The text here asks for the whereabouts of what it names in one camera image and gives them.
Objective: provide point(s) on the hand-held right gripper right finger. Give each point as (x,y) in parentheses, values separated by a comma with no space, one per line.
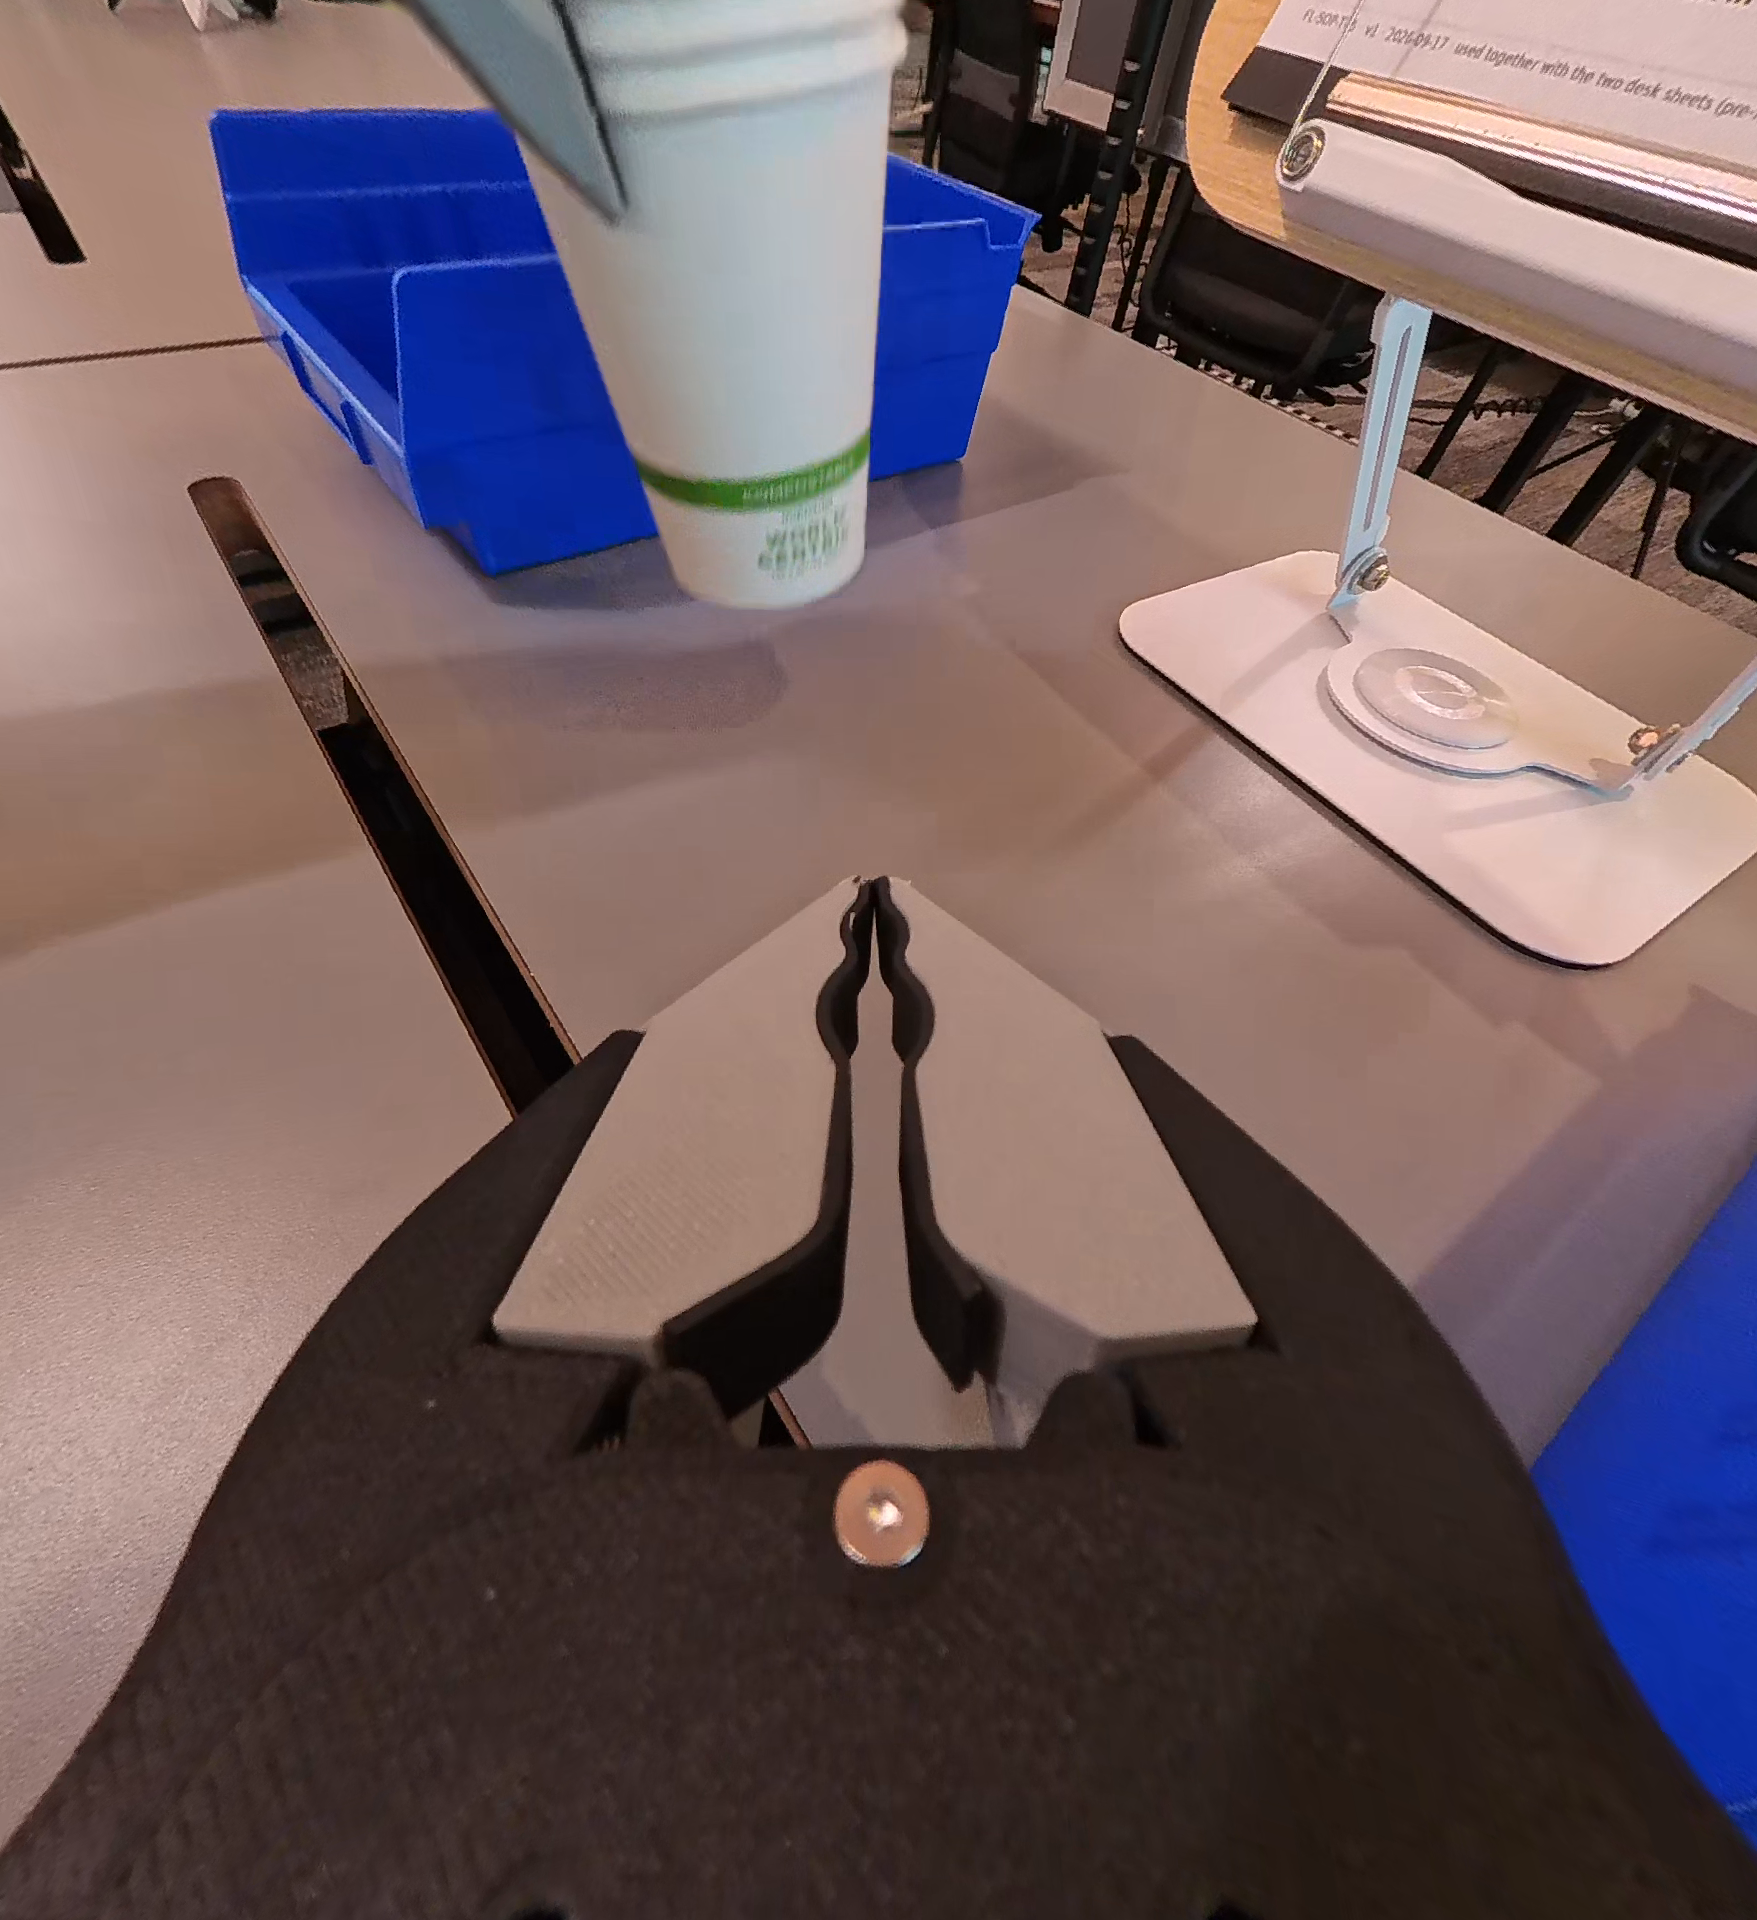
(1060,1185)

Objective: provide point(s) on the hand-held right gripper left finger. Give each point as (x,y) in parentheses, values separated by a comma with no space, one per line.
(700,1170)

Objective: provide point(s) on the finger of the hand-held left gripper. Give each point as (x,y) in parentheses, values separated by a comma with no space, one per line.
(533,74)

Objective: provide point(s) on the stack of nested paper cups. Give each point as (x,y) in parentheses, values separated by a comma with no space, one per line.
(744,301)

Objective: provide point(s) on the blue plastic bin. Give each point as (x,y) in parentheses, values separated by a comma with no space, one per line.
(489,390)
(1718,1424)

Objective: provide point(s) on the black office chair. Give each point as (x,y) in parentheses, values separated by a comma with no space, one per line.
(1238,301)
(983,74)

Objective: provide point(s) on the wooden document stand white base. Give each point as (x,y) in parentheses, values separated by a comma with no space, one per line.
(1493,841)

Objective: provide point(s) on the grey monitor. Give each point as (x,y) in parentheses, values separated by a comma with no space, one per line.
(1120,69)

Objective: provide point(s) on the printed instruction sheet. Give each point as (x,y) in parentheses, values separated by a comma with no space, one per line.
(1567,60)

